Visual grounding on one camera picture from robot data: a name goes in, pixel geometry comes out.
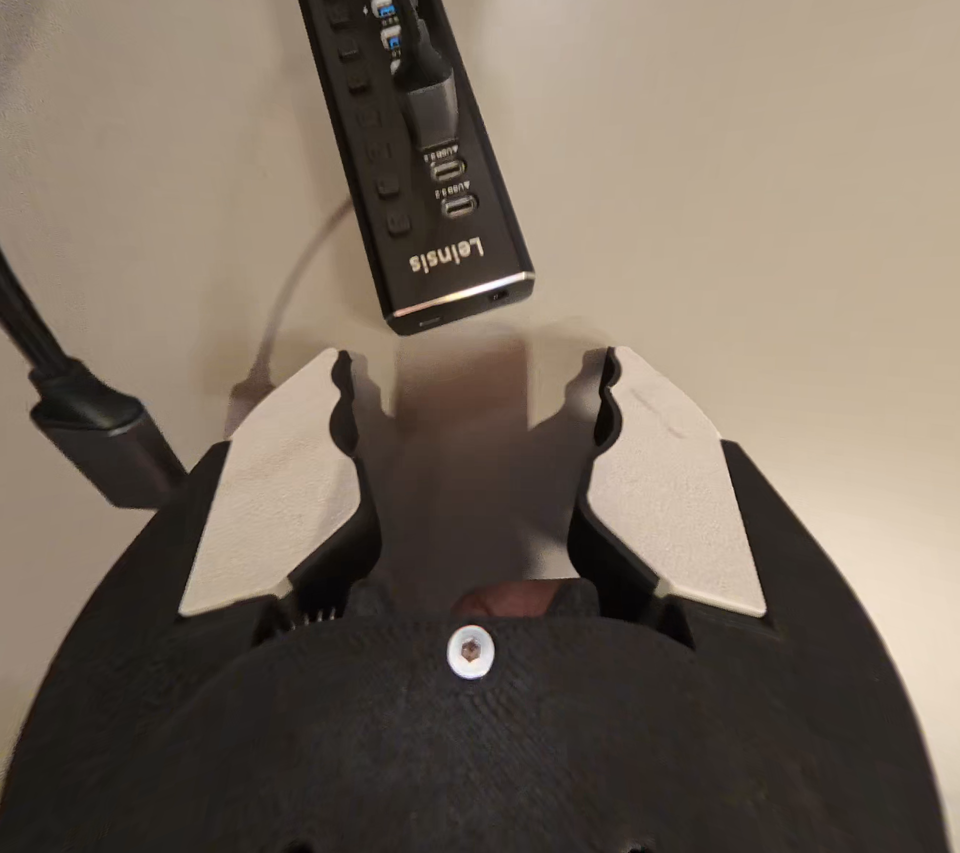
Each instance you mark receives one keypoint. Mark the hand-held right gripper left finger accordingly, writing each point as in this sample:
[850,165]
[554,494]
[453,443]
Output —
[262,493]

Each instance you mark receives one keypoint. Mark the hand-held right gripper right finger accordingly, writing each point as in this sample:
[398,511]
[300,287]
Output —
[667,493]

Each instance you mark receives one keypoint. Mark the black multi-port hub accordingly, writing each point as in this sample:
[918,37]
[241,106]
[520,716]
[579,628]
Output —
[420,230]

